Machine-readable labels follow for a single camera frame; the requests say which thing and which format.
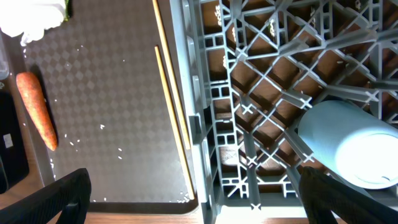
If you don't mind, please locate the wooden chopstick left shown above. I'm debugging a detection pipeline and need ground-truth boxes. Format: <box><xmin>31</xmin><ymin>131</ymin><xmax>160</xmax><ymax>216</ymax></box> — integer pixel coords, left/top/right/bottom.
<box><xmin>154</xmin><ymin>45</ymin><xmax>195</xmax><ymax>200</ymax></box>

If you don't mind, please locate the brown serving tray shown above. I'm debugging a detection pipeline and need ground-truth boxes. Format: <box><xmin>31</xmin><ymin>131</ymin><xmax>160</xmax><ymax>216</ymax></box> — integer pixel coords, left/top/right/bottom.
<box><xmin>2</xmin><ymin>0</ymin><xmax>198</xmax><ymax>215</ymax></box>

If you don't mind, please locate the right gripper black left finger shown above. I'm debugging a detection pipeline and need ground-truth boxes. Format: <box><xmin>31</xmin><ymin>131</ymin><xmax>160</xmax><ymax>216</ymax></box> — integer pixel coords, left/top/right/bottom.
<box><xmin>1</xmin><ymin>168</ymin><xmax>91</xmax><ymax>223</ymax></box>

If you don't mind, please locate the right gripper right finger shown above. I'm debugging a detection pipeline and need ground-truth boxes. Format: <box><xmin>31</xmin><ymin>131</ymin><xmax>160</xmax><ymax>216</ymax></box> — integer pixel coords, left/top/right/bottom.
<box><xmin>299</xmin><ymin>167</ymin><xmax>397</xmax><ymax>224</ymax></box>

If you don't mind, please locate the orange carrot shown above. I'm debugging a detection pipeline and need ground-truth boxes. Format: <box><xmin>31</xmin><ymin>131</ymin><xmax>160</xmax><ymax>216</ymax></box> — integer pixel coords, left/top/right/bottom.
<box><xmin>16</xmin><ymin>72</ymin><xmax>58</xmax><ymax>151</ymax></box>

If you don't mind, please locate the wooden chopstick right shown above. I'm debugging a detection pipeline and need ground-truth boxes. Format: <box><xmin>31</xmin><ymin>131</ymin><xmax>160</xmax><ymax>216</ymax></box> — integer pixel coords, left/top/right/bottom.
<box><xmin>152</xmin><ymin>0</ymin><xmax>191</xmax><ymax>150</ymax></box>

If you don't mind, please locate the crumpled white paper napkin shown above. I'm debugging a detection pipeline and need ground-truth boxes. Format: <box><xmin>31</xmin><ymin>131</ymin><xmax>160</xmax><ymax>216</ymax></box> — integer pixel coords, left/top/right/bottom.
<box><xmin>1</xmin><ymin>0</ymin><xmax>69</xmax><ymax>47</ymax></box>

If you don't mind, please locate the black plastic tray bin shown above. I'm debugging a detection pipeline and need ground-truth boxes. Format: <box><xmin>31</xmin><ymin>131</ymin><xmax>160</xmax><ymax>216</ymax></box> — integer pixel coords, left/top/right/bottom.
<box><xmin>1</xmin><ymin>92</ymin><xmax>29</xmax><ymax>194</ymax></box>

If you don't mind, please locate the grey dishwasher rack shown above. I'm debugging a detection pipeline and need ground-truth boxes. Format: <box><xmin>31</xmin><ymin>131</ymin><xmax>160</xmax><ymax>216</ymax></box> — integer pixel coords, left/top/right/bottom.
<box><xmin>170</xmin><ymin>0</ymin><xmax>397</xmax><ymax>223</ymax></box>

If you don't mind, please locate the light blue cup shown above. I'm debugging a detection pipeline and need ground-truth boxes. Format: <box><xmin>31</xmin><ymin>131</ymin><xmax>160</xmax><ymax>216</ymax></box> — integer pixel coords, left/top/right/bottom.
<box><xmin>298</xmin><ymin>100</ymin><xmax>397</xmax><ymax>189</ymax></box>

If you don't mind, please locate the wooden chopstick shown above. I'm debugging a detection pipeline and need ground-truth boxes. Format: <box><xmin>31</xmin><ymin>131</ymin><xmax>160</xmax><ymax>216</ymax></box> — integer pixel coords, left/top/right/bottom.
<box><xmin>154</xmin><ymin>45</ymin><xmax>195</xmax><ymax>200</ymax></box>
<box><xmin>152</xmin><ymin>0</ymin><xmax>191</xmax><ymax>150</ymax></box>

